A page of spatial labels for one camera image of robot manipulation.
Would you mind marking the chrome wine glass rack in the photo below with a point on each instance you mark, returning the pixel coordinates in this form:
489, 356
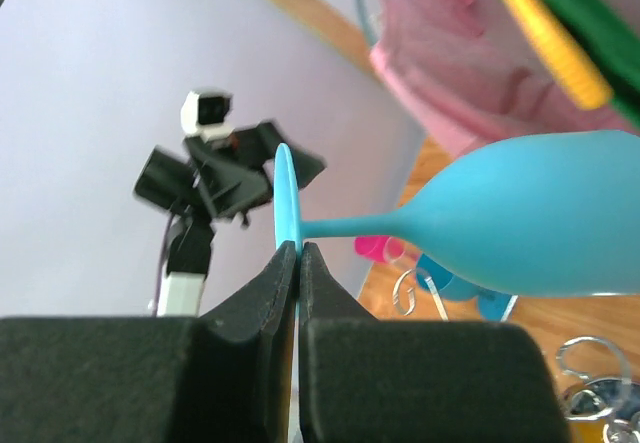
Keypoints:
591, 346

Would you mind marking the magenta plastic wine glass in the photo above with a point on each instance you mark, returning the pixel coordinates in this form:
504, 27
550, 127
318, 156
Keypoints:
380, 249

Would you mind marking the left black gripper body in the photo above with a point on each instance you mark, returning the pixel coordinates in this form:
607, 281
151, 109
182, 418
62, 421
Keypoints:
174, 186

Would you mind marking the pink t-shirt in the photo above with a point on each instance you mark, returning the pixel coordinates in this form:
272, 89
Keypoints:
465, 72

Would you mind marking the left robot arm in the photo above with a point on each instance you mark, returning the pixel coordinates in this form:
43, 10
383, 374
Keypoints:
187, 244

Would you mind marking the green tank top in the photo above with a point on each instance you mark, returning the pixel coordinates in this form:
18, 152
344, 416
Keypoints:
611, 44

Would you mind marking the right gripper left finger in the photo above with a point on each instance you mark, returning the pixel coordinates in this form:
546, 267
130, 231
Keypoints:
221, 377

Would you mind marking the yellow clothes hanger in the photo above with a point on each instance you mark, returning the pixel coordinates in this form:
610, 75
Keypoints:
567, 62

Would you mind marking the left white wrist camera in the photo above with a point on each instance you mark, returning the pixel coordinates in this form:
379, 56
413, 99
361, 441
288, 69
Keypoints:
203, 114

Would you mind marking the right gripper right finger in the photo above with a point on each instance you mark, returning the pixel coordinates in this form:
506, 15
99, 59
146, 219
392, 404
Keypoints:
362, 379

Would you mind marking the clear wine glass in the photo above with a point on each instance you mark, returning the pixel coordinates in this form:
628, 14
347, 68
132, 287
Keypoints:
400, 258

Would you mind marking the blue wine glass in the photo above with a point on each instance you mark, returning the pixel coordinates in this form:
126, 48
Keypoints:
491, 305
546, 216

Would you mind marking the wooden clothes rack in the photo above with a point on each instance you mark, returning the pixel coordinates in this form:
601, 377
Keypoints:
333, 29

